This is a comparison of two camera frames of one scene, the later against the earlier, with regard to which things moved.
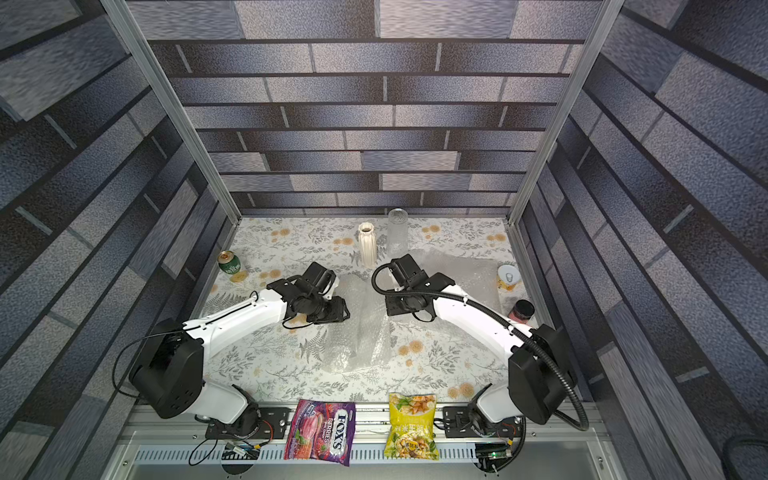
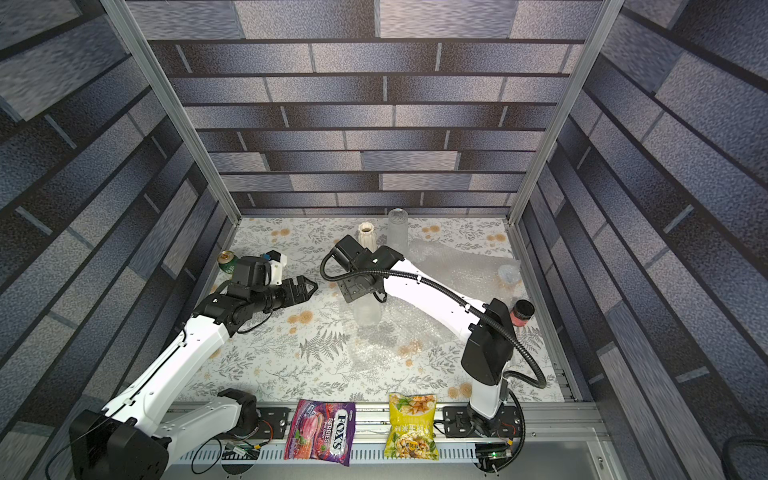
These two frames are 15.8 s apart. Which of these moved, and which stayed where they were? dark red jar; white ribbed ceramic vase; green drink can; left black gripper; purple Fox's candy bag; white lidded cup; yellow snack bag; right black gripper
Moved: right black gripper; left black gripper
Stayed: purple Fox's candy bag; white ribbed ceramic vase; green drink can; dark red jar; yellow snack bag; white lidded cup
